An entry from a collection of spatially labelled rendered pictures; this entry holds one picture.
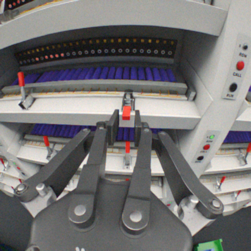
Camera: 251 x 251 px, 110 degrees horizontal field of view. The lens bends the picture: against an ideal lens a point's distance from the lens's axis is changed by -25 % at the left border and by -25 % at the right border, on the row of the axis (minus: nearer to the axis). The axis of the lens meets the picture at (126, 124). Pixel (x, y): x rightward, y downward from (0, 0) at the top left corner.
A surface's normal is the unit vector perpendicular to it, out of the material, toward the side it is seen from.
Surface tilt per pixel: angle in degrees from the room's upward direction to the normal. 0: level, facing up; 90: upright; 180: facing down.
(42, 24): 110
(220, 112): 90
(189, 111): 20
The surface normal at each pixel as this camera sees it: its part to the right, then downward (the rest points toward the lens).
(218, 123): -0.07, 0.56
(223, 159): -0.02, -0.59
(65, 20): -0.06, 0.81
